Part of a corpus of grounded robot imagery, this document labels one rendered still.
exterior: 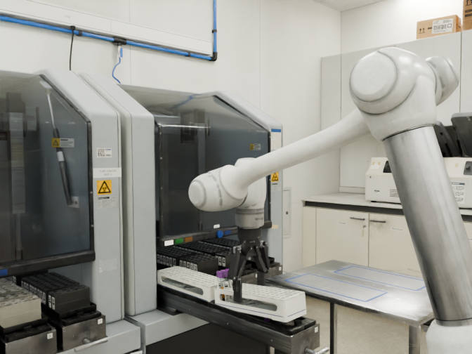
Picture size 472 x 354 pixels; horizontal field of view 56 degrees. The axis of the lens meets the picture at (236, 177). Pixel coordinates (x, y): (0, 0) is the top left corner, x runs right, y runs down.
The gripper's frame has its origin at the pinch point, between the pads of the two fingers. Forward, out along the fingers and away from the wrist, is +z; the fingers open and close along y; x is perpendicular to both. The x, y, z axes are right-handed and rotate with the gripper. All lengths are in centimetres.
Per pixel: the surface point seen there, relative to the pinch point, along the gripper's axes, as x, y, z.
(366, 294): -20.3, 36.3, 5.0
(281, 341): -18.1, -6.7, 8.7
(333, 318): 14, 69, 31
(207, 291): 14.3, -5.0, 2.2
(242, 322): -3.4, -6.8, 7.3
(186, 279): 27.3, -3.4, 0.9
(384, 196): 71, 230, -9
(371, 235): 81, 229, 24
